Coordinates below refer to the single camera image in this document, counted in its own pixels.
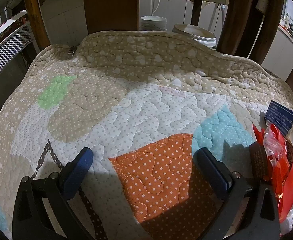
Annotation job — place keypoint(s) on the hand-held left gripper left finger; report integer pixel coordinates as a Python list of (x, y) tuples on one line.
[(77, 170)]

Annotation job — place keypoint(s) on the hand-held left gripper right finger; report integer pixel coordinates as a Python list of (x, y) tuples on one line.
[(216, 175)]

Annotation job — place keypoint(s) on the dark red printed packet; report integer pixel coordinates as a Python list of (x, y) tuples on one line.
[(259, 157)]

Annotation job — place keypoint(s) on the blue cardboard box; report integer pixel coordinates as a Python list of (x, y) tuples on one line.
[(280, 116)]

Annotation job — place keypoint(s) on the quilted dotted patchwork blanket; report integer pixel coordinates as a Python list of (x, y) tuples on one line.
[(136, 105)]

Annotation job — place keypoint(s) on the metal clip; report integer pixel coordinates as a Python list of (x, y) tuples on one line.
[(72, 51)]

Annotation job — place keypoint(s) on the white kitchen cabinets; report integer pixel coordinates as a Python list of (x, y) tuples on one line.
[(279, 50)]

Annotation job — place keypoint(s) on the white plastic bucket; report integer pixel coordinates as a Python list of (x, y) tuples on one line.
[(196, 33), (153, 23)]

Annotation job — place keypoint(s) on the dark wooden chair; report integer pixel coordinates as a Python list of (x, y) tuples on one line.
[(236, 25)]

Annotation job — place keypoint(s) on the wooden chair with round hole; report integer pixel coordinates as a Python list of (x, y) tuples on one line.
[(110, 5)]

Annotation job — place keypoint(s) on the wooden dining table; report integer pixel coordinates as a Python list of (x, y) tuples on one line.
[(197, 7)]

